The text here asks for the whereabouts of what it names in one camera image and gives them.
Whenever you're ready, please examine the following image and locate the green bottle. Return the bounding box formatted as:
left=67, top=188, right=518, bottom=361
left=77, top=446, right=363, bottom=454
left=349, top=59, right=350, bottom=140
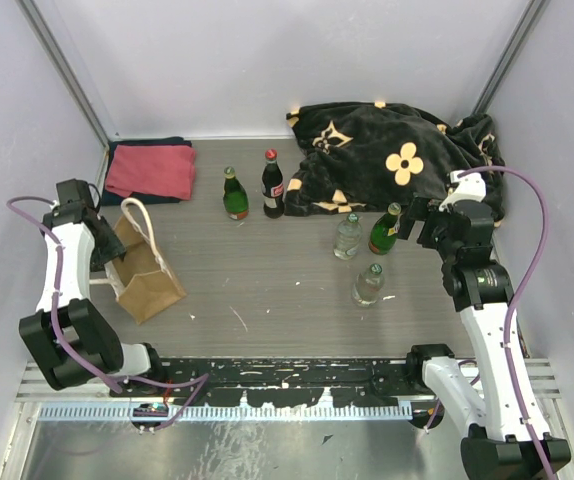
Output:
left=368, top=202, right=402, bottom=255
left=223, top=166, right=249, bottom=220

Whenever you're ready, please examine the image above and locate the green bottle right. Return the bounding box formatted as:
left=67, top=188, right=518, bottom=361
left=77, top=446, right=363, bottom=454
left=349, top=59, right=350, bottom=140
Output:
left=368, top=202, right=402, bottom=255

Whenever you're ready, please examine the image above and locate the clear bottle upper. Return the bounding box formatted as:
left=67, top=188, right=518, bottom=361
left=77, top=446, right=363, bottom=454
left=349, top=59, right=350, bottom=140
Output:
left=333, top=213, right=362, bottom=260

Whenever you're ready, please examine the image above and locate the red folded cloth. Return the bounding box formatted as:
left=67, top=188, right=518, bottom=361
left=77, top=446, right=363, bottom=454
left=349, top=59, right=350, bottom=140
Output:
left=105, top=145, right=196, bottom=200

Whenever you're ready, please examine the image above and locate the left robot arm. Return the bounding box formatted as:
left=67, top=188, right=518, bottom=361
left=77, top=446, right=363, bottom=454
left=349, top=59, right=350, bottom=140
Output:
left=19, top=179, right=167, bottom=396

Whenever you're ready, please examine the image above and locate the clear bottle lower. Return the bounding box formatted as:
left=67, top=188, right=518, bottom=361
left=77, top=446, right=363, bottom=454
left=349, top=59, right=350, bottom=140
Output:
left=352, top=263, right=385, bottom=307

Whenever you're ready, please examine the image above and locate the clear bottle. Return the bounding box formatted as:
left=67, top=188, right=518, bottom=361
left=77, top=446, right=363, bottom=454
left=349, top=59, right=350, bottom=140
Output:
left=333, top=213, right=362, bottom=260
left=352, top=263, right=385, bottom=307

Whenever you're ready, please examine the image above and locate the dark blue folded cloth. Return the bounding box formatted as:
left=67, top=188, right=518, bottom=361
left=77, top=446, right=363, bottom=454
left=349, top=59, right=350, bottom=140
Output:
left=100, top=136, right=196, bottom=206

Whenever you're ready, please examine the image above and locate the brown canvas bag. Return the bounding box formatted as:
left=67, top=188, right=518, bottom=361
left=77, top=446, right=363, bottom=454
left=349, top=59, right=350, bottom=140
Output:
left=90, top=197, right=187, bottom=325

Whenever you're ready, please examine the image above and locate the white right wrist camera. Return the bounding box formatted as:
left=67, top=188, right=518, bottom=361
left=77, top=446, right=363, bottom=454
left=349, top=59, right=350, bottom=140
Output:
left=438, top=170, right=486, bottom=212

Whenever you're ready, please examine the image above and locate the cola glass bottle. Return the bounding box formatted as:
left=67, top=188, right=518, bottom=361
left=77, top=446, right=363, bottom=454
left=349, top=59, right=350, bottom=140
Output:
left=261, top=149, right=285, bottom=219

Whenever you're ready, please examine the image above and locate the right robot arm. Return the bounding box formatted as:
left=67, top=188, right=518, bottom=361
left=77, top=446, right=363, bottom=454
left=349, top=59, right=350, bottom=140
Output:
left=398, top=197, right=571, bottom=479

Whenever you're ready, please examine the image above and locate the green bottle left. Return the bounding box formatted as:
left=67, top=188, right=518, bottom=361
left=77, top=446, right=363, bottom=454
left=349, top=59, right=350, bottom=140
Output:
left=223, top=166, right=249, bottom=220

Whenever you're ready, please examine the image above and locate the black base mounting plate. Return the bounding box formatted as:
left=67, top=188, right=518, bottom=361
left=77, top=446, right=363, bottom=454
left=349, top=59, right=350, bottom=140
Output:
left=109, top=355, right=448, bottom=409

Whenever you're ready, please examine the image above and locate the white cable duct strip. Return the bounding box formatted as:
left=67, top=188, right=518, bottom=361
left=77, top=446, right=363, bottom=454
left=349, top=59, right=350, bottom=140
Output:
left=38, top=401, right=413, bottom=422

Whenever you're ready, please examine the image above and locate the black floral blanket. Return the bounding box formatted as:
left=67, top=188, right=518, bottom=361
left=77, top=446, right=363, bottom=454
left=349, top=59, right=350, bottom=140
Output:
left=284, top=102, right=504, bottom=217

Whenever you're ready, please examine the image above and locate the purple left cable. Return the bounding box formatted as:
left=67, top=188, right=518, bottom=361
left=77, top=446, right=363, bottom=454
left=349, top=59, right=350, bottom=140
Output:
left=6, top=196, right=211, bottom=431

